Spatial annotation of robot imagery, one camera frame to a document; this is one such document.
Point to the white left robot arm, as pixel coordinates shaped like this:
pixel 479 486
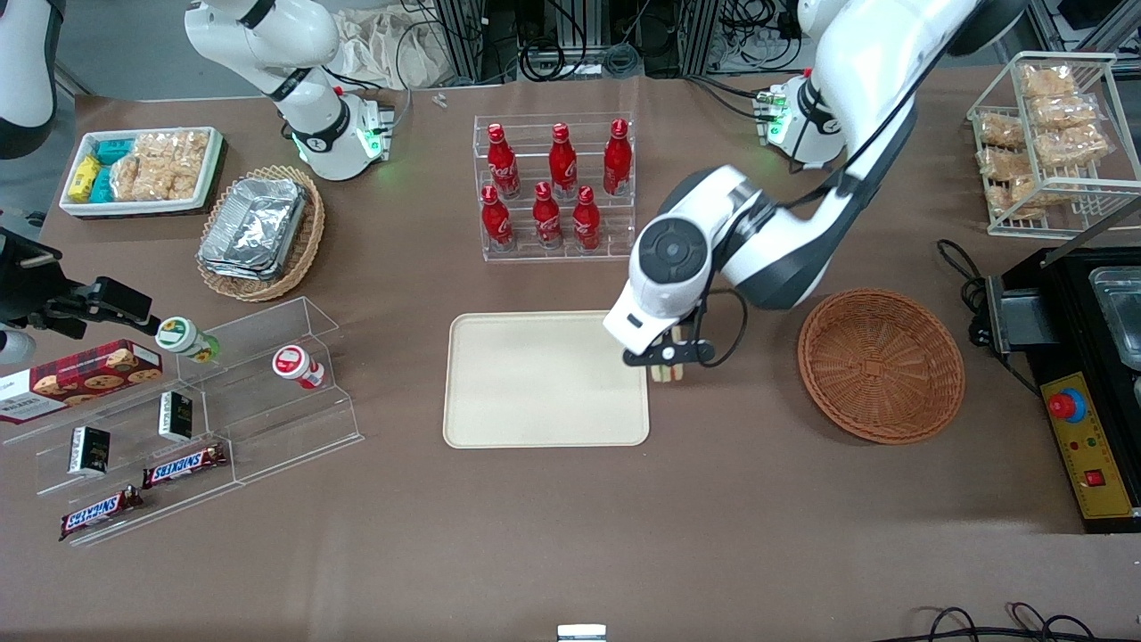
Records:
pixel 874 62

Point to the snickers chocolate bar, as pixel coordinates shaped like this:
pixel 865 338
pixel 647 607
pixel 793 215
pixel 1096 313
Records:
pixel 100 513
pixel 183 465

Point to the small black box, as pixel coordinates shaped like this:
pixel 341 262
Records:
pixel 176 416
pixel 89 450

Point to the bagged fried snack pack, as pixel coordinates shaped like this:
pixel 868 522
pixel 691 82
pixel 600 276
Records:
pixel 1021 198
pixel 1074 145
pixel 1047 80
pixel 1000 131
pixel 1063 111
pixel 1003 163

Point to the red cookie box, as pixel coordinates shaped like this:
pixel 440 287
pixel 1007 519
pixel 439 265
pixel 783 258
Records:
pixel 85 379

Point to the yellow black control box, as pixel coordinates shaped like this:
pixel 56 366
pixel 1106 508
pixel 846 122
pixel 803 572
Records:
pixel 1101 464

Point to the green lidded small bottle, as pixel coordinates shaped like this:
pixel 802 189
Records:
pixel 183 337

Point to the stack of foil trays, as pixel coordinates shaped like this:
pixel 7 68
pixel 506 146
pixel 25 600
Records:
pixel 254 227

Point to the aluminium frame post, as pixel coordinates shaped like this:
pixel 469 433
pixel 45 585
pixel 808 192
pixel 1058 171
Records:
pixel 700 36
pixel 459 40

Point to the brown wicker basket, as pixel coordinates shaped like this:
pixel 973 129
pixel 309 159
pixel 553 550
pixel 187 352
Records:
pixel 878 366

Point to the red lidded small bottle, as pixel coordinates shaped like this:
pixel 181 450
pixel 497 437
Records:
pixel 296 366

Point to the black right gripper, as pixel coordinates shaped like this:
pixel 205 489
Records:
pixel 28 285

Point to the red emergency stop button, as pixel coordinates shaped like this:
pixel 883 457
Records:
pixel 1066 406

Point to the white rectangular snack bin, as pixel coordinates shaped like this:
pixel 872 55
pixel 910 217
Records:
pixel 143 207

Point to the clear acrylic bottle rack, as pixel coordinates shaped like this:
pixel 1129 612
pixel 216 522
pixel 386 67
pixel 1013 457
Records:
pixel 615 227

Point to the teal snack packet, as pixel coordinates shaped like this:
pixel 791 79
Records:
pixel 114 151
pixel 102 185

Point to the yellow snack packet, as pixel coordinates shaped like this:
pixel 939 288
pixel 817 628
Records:
pixel 84 178

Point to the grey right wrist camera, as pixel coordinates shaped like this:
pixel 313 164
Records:
pixel 13 348

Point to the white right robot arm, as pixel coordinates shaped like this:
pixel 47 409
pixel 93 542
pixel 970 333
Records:
pixel 312 116

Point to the red cola bottle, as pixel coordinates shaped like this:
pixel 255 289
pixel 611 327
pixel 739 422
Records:
pixel 502 160
pixel 562 160
pixel 546 218
pixel 496 221
pixel 586 221
pixel 617 160

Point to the cream cloth bag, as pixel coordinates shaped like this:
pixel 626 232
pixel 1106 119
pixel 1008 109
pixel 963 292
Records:
pixel 392 49

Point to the light oval wicker basket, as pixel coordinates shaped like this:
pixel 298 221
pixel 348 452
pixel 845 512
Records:
pixel 307 241

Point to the beige plastic tray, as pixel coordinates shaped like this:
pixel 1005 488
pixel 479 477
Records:
pixel 535 383

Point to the clear acrylic step shelf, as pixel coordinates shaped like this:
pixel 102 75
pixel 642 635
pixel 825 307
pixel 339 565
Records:
pixel 267 419

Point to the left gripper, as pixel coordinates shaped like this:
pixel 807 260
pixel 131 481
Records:
pixel 689 321

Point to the triangular sandwich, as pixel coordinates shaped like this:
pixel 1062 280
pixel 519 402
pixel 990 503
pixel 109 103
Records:
pixel 669 373

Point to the bagged rice cracker pack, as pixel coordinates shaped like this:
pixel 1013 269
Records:
pixel 174 147
pixel 151 181

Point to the black countertop appliance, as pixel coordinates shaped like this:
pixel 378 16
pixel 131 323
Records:
pixel 1070 330

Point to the steel appliance pan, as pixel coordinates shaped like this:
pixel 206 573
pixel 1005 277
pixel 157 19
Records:
pixel 1119 299

